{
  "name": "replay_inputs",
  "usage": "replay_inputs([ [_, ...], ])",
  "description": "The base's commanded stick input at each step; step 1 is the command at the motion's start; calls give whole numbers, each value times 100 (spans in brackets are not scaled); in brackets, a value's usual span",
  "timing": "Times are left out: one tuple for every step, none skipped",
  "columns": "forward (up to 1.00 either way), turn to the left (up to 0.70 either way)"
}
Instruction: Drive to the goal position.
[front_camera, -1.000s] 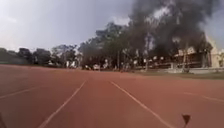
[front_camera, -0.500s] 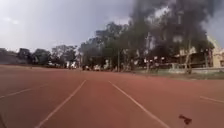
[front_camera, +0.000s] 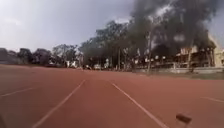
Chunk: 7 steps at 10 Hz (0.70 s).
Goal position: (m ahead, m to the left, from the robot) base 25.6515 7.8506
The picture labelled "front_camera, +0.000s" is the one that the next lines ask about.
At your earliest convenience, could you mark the row of trees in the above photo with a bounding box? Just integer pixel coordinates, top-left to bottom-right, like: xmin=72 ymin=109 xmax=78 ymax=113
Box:
xmin=16 ymin=0 xmax=221 ymax=71

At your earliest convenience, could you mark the red running track surface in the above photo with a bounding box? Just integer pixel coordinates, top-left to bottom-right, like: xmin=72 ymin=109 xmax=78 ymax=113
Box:
xmin=0 ymin=64 xmax=224 ymax=128

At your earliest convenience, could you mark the grass strip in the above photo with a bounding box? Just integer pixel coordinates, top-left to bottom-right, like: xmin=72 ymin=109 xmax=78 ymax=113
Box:
xmin=146 ymin=72 xmax=224 ymax=81

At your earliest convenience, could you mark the multi-storey pale building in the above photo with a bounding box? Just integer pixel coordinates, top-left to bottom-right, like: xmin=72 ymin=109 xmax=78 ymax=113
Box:
xmin=173 ymin=32 xmax=224 ymax=69

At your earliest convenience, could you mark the low grey wall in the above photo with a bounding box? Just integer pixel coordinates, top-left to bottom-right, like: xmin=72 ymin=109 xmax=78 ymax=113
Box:
xmin=133 ymin=66 xmax=224 ymax=75

